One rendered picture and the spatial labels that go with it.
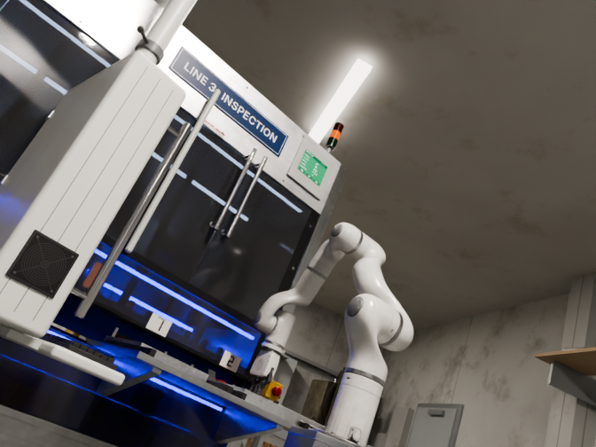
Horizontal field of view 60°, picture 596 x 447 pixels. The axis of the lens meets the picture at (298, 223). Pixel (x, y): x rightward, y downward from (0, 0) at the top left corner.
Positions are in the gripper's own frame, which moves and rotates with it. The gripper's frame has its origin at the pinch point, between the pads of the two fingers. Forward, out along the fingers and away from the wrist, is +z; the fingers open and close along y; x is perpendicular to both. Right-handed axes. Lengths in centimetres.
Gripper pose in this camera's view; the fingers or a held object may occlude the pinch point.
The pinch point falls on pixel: (254, 391)
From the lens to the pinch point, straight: 200.4
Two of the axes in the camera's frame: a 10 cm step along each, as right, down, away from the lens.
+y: 6.1, -1.1, -7.8
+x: 7.0, 5.2, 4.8
